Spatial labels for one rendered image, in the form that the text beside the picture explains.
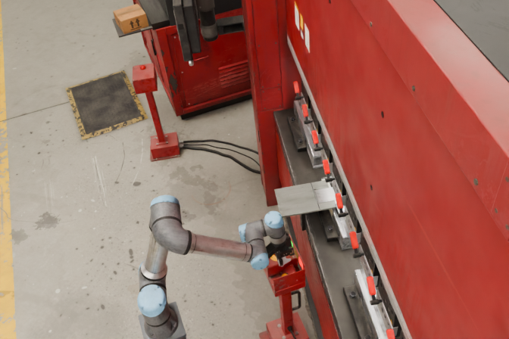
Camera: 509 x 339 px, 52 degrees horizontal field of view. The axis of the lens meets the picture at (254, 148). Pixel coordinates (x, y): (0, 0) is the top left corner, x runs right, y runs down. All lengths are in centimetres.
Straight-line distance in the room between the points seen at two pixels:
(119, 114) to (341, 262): 300
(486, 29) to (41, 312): 317
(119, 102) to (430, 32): 414
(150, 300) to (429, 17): 160
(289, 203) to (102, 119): 276
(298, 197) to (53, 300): 190
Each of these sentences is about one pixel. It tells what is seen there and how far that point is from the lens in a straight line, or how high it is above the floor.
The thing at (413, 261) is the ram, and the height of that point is 168.
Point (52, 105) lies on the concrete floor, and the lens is 535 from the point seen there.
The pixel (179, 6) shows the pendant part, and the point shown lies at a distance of 295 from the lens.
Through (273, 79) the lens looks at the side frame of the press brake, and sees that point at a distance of 310.
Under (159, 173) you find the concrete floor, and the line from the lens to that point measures 424.
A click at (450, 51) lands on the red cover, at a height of 230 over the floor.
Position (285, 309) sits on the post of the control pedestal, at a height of 39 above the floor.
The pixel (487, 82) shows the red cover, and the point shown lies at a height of 230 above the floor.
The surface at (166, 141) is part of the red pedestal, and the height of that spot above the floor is 13.
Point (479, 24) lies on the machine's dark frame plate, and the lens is 123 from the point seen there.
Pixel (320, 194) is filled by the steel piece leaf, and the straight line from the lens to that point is 255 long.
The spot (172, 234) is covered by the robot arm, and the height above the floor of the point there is 137.
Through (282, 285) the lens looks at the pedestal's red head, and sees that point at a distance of 256.
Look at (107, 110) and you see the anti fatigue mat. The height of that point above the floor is 1.
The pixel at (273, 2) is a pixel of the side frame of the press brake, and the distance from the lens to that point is 285.
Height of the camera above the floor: 289
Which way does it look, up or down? 42 degrees down
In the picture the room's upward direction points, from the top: 7 degrees counter-clockwise
